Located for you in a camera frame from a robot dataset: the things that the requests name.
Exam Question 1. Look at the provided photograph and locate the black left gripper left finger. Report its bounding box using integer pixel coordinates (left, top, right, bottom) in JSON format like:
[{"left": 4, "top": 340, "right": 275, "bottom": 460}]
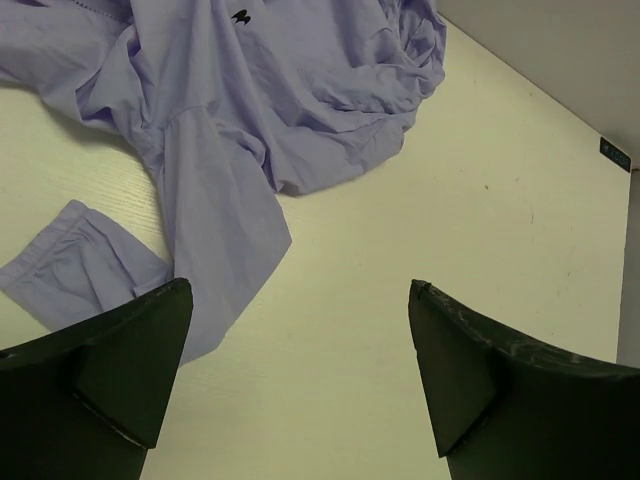
[{"left": 1, "top": 278, "right": 193, "bottom": 479}]

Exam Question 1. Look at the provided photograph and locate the lavender zip-up hooded jacket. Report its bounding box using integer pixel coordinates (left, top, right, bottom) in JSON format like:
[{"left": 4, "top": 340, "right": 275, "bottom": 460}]
[{"left": 1, "top": 1, "right": 447, "bottom": 362}]

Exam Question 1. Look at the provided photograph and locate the dark teal corner label right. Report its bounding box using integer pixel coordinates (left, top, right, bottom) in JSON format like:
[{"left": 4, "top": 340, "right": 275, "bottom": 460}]
[{"left": 599, "top": 137, "right": 632, "bottom": 172}]

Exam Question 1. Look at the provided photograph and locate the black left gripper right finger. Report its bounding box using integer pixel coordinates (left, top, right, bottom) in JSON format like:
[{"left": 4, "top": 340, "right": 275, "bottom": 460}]
[{"left": 408, "top": 280, "right": 639, "bottom": 480}]

